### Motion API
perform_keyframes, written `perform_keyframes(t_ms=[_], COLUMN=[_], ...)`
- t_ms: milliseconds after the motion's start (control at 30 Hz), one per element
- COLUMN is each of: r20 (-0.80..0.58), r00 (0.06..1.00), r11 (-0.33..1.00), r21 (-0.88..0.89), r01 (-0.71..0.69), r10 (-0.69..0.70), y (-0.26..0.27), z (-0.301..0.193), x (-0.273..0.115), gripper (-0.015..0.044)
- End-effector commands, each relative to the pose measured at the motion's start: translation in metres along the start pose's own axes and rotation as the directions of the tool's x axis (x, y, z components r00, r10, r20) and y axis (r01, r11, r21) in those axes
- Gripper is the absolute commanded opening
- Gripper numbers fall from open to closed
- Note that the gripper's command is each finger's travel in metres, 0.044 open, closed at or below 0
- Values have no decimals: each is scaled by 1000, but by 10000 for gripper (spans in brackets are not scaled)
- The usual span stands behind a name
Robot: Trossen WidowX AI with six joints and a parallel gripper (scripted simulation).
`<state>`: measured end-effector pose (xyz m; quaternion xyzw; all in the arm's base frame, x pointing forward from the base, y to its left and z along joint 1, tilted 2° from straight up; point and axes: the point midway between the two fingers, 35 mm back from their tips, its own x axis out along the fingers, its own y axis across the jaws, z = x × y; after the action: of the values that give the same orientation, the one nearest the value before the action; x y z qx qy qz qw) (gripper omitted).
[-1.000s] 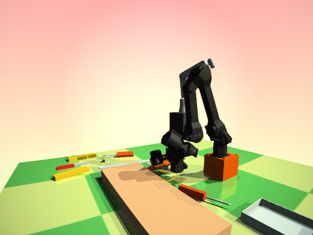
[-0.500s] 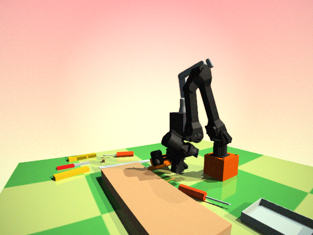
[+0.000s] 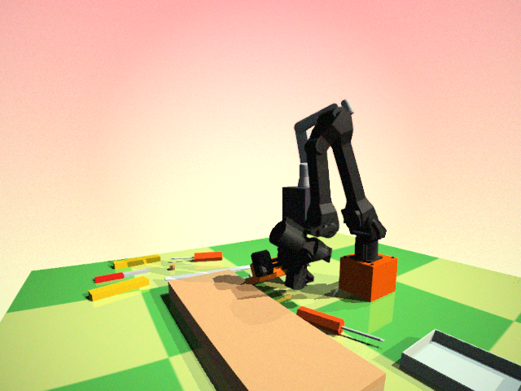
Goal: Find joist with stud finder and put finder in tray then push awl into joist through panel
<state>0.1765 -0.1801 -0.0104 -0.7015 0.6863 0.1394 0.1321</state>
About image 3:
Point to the orange-handled awl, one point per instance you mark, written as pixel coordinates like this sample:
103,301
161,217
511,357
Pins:
327,322
212,256

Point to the yellow long bar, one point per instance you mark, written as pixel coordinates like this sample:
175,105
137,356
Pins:
117,288
135,261

